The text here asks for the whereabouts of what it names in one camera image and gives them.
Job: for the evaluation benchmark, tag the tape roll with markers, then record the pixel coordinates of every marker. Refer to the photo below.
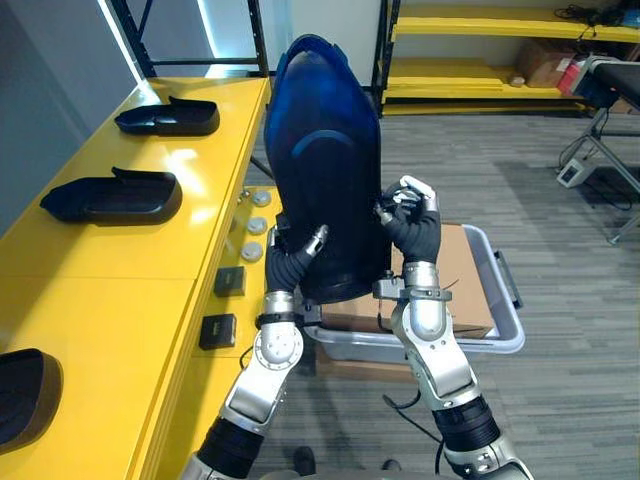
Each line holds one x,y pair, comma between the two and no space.
517,80

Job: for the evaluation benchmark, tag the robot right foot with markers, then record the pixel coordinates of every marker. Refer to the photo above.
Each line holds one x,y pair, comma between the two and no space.
391,465

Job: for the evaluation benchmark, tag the brown cardboard box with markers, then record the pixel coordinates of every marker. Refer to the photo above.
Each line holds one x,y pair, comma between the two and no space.
542,62

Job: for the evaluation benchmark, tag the yellow shelf unit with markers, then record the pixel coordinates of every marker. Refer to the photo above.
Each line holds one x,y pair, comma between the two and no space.
125,300

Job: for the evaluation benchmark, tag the round white disc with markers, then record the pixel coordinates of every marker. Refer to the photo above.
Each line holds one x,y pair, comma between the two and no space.
256,226
261,198
251,251

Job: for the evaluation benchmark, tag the small black box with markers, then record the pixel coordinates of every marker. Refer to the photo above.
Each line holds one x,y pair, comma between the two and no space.
230,281
218,331

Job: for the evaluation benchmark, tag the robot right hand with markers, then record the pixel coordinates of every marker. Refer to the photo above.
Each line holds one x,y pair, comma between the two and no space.
417,235

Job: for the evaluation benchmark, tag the black plastic housing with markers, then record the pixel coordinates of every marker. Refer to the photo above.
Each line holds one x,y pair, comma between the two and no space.
120,200
170,120
25,395

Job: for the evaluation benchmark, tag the dark blue plastic housing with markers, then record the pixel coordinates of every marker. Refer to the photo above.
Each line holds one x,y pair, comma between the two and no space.
325,200

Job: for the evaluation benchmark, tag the black metal rack frame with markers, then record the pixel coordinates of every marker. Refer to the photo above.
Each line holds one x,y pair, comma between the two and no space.
200,62

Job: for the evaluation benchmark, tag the brown cardboard sheet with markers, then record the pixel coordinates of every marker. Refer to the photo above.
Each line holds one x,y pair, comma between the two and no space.
465,280

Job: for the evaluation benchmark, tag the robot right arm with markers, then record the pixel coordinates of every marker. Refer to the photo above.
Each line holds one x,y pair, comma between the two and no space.
430,320

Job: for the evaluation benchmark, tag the red box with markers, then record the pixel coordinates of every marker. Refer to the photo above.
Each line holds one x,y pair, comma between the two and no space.
570,77

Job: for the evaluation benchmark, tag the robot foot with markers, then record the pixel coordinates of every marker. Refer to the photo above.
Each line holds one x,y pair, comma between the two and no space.
304,460
391,465

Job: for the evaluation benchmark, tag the white power box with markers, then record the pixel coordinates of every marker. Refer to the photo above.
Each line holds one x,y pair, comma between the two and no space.
574,172

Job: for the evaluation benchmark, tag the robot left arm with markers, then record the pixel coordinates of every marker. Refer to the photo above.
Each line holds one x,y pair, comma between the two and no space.
272,350

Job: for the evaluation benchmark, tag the black table with metal legs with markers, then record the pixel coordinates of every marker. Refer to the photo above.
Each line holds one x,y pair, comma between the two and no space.
625,80

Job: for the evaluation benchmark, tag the yellow storage rack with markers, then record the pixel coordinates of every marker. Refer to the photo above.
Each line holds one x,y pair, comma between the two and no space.
450,22

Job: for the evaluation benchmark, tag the grey plastic bin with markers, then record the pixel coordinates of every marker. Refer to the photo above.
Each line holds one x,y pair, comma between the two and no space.
505,330

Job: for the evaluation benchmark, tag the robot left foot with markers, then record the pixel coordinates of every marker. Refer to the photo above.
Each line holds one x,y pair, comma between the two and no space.
304,460

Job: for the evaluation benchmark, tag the flat cardboard box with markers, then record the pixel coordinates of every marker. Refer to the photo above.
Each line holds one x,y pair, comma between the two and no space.
360,367

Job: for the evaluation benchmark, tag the grey blue machine box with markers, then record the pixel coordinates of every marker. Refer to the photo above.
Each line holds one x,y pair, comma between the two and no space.
587,80

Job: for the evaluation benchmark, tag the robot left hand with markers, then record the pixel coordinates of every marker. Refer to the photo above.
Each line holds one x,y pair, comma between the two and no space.
282,267

